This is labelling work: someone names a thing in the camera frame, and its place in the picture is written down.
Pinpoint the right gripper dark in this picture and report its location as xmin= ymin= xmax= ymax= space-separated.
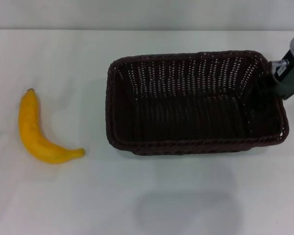
xmin=253 ymin=49 xmax=294 ymax=101

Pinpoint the dark woven rectangular basket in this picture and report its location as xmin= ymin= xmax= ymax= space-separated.
xmin=105 ymin=50 xmax=290 ymax=156

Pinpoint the yellow banana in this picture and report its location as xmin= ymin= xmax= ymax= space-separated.
xmin=18 ymin=88 xmax=86 ymax=165

